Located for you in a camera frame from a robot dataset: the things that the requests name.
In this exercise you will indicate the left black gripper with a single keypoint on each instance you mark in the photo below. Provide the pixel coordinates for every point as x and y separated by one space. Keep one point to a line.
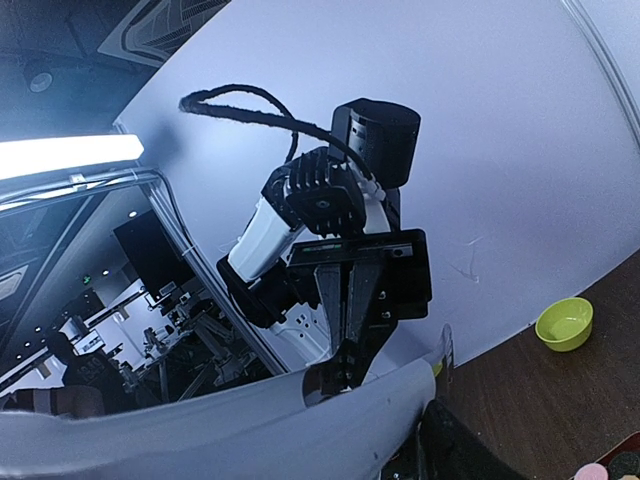
364 285

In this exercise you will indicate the white handled metal tongs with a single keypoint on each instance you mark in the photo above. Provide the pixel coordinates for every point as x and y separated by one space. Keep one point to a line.
283 427

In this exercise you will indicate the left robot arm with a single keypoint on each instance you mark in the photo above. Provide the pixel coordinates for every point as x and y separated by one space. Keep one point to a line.
377 140

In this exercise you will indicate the green plastic bowl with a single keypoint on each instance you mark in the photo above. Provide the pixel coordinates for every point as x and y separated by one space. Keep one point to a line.
565 325

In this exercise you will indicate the left pink round cookie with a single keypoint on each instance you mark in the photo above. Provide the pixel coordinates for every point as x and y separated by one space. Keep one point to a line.
592 471

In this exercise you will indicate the dark red cookie tray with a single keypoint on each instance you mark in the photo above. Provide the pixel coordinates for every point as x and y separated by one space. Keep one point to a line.
623 460

